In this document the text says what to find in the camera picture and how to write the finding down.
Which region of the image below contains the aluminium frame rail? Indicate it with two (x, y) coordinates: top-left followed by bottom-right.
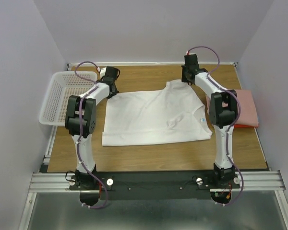
(29, 171), (286, 193)

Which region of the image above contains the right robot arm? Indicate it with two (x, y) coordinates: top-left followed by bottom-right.
(181, 54), (239, 185)

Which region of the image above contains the pink folded t shirt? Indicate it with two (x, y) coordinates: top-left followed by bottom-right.
(206, 90), (259, 128)

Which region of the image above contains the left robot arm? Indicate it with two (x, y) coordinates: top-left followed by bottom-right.
(65, 67), (120, 189)

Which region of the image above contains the white plastic basket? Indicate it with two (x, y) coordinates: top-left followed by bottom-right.
(39, 71), (97, 127)

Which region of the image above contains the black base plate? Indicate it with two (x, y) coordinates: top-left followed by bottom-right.
(69, 170), (240, 201)

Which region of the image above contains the white t shirt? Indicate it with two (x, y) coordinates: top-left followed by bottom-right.
(102, 80), (212, 147)

